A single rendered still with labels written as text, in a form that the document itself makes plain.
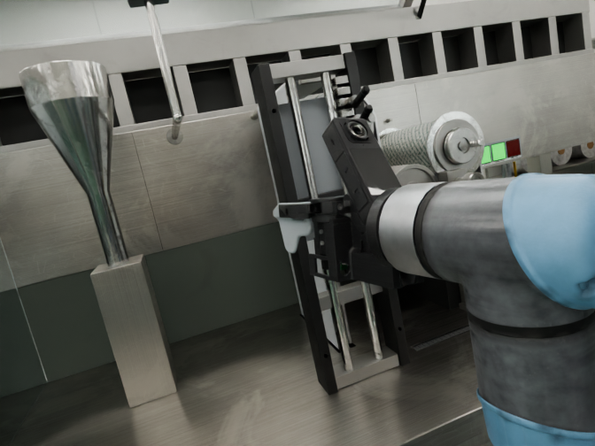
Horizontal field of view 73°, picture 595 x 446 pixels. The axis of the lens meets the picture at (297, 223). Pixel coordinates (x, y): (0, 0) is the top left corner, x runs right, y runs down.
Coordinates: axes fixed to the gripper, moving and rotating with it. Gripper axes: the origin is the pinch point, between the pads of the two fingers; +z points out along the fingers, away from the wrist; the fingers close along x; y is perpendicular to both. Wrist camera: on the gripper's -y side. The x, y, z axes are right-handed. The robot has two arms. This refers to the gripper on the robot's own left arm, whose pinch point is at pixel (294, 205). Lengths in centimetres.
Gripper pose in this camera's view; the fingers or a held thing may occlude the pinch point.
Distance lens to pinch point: 51.9
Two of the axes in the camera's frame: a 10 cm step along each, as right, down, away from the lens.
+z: -4.9, -0.3, 8.7
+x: 8.7, -1.2, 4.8
